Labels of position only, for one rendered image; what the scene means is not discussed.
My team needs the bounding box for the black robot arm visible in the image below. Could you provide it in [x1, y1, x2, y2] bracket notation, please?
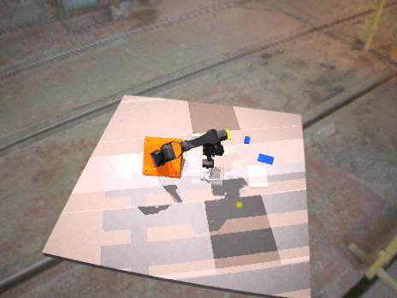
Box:
[150, 129, 228, 168]

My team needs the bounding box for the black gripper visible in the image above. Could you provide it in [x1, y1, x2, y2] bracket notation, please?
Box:
[202, 146, 214, 169]

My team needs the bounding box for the blue flat plate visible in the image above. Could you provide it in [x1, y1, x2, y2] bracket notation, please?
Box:
[258, 154, 274, 165]

